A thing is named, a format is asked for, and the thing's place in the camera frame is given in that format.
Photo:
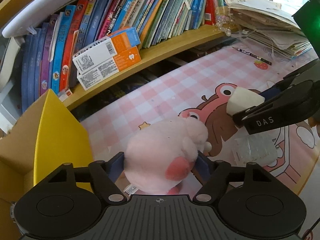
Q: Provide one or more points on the white foam block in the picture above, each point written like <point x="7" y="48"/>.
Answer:
<point x="242" y="102"/>

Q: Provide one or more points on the row of colourful books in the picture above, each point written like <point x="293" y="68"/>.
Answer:
<point x="87" y="30"/>

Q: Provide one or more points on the yellow cardboard box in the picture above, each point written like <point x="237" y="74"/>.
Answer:
<point x="57" y="135"/>

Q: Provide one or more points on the white charger adapter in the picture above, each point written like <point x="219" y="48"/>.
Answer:
<point x="255" y="147"/>

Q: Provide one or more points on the orange white carton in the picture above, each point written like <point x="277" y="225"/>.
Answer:
<point x="100" y="76"/>
<point x="95" y="55"/>

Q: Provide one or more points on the pink plush pig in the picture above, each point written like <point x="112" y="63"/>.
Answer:
<point x="160" y="150"/>

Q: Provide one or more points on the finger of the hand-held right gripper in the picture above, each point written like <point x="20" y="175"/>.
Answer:
<point x="270" y="93"/>
<point x="265" y="122"/>

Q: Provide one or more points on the white framed bookshelf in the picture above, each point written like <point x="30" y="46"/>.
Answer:
<point x="160" y="52"/>

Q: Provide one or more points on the thick white-paged book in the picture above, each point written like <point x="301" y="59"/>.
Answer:
<point x="10" y="60"/>

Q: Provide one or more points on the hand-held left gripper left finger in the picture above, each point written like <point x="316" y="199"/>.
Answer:
<point x="117" y="166"/>

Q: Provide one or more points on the stack of loose papers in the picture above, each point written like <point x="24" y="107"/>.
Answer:
<point x="270" y="30"/>

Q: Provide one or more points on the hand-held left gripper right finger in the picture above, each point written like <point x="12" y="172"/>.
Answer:
<point x="202" y="166"/>

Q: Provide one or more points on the pink checkered desk mat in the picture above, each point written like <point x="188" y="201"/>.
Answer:
<point x="155" y="90"/>

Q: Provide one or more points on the clear bead ornament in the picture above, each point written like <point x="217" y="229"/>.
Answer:
<point x="226" y="27"/>

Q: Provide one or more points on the patterned pencil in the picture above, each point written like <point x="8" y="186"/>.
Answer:
<point x="250" y="54"/>

